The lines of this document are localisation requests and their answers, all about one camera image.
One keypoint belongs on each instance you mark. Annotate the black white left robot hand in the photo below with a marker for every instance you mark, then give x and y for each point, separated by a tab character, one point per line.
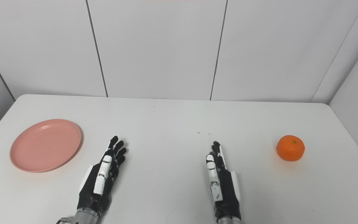
92	186

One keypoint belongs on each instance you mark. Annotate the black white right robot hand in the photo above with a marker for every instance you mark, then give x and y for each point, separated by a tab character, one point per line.
227	193

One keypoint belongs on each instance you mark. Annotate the pink round plate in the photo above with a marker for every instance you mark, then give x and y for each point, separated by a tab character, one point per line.
46	145

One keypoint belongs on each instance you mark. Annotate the orange fruit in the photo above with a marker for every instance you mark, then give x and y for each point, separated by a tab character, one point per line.
290	148

